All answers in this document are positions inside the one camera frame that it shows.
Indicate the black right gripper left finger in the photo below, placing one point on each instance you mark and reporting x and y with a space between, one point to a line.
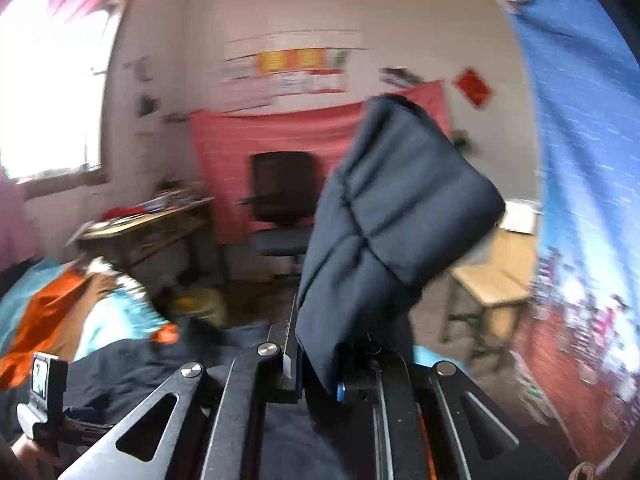
189 428

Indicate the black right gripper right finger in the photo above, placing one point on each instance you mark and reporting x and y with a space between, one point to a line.
409 421

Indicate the dark navy puffer jacket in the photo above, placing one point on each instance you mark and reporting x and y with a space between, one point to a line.
401 207

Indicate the person's left hand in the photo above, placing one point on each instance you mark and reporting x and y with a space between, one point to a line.
28 452

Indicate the colourful striped bed blanket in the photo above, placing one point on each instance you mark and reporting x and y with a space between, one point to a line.
70 311

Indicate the small wooden chair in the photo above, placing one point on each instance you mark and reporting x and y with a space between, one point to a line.
490 297

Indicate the bicycle print blue curtain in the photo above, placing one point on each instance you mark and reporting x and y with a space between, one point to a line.
580 337

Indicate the pink hanging garment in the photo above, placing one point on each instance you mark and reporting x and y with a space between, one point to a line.
18 242

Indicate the wooden desk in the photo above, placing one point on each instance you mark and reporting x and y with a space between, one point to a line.
128 243

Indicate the black office chair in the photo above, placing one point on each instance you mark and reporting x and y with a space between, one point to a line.
284 194

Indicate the pink checked wall cloth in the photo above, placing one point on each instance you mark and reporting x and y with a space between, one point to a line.
223 143

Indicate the red paper wall square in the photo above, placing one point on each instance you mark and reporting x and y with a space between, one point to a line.
474 87

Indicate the wall certificates poster group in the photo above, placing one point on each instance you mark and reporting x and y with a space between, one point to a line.
258 69

